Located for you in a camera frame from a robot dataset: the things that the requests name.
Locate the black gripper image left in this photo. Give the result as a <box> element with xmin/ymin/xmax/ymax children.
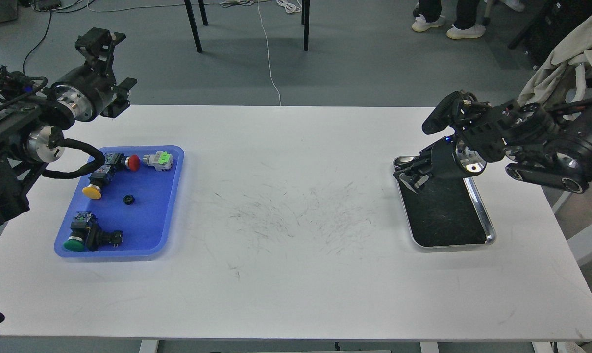
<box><xmin>51</xmin><ymin>27</ymin><xmax>138</xmax><ymax>122</ymax></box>

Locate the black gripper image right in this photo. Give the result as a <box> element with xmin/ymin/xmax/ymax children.
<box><xmin>393</xmin><ymin>136</ymin><xmax>487</xmax><ymax>194</ymax></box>

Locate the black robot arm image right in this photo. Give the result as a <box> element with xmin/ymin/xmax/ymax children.
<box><xmin>393</xmin><ymin>90</ymin><xmax>592</xmax><ymax>194</ymax></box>

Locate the silver metal tray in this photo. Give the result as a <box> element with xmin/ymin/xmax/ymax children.
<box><xmin>397</xmin><ymin>178</ymin><xmax>497</xmax><ymax>251</ymax></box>

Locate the blue plastic tray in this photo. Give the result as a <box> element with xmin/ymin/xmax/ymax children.
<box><xmin>54</xmin><ymin>145</ymin><xmax>184</xmax><ymax>260</ymax></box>

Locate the black chair leg left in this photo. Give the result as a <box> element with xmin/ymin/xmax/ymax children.
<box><xmin>183</xmin><ymin>0</ymin><xmax>209</xmax><ymax>53</ymax></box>

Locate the black chair leg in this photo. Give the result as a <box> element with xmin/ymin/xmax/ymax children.
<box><xmin>301</xmin><ymin>0</ymin><xmax>310</xmax><ymax>51</ymax></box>
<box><xmin>183</xmin><ymin>0</ymin><xmax>209</xmax><ymax>53</ymax></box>

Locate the white shoe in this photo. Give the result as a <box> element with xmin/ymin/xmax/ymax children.
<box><xmin>412</xmin><ymin>14</ymin><xmax>446</xmax><ymax>33</ymax></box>
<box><xmin>446</xmin><ymin>24</ymin><xmax>486</xmax><ymax>40</ymax></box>

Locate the black chair leg right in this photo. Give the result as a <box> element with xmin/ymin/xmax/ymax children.
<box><xmin>301</xmin><ymin>0</ymin><xmax>310</xmax><ymax>51</ymax></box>

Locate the beige cloth on chair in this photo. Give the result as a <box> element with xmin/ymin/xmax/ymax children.
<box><xmin>516</xmin><ymin>15</ymin><xmax>592</xmax><ymax>106</ymax></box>

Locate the black cable on floor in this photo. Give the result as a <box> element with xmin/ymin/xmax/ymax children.
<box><xmin>21</xmin><ymin>0</ymin><xmax>96</xmax><ymax>76</ymax></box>

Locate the red push button switch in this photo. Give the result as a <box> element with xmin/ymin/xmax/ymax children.
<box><xmin>105</xmin><ymin>152</ymin><xmax>141</xmax><ymax>172</ymax></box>

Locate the grey green switch block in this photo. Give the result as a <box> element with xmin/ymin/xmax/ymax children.
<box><xmin>142</xmin><ymin>151</ymin><xmax>174</xmax><ymax>171</ymax></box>

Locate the yellow push button switch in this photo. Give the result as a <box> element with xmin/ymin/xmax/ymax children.
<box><xmin>82</xmin><ymin>165</ymin><xmax>114</xmax><ymax>200</ymax></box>

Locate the green push button switch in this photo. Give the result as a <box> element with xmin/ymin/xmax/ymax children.
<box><xmin>63</xmin><ymin>211</ymin><xmax>123</xmax><ymax>251</ymax></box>

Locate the white chair frame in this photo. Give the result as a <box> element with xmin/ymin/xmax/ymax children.
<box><xmin>565</xmin><ymin>50</ymin><xmax>592</xmax><ymax>103</ymax></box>

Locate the white cable on floor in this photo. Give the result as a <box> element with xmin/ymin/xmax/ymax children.
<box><xmin>221</xmin><ymin>0</ymin><xmax>302</xmax><ymax>106</ymax></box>

